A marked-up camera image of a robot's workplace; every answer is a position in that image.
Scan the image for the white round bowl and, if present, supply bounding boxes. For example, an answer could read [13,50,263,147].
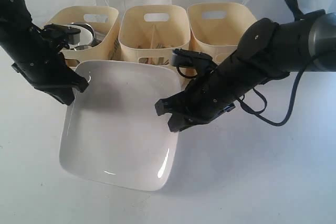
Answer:
[67,23,93,50]

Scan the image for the steel fork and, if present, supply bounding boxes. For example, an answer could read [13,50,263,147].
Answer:
[155,43,174,49]

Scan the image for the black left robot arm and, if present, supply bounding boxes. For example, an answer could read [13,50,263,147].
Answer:
[1,0,89,105]

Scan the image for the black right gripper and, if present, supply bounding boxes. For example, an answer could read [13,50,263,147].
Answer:
[154,74,235,132]

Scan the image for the cream bin with triangle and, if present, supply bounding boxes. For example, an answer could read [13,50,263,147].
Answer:
[119,5,191,68]

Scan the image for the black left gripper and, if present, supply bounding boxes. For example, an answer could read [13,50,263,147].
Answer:
[12,42,89,105]

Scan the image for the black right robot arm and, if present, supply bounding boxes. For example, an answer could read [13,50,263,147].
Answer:
[155,12,335,132]

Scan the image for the cream bin with circle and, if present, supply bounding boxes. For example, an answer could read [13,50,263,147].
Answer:
[47,6,121,62]

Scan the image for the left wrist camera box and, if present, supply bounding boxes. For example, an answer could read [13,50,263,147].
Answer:
[41,24,81,45]

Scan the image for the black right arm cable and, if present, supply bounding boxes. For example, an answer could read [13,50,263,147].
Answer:
[240,0,326,127]

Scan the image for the white square plate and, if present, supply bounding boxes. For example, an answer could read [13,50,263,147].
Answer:
[59,60,181,191]

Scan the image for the cream bin with square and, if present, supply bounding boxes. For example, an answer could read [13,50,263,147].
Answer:
[187,2,257,64]

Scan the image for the steel bowl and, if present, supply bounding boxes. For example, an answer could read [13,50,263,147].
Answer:
[71,22,101,46]

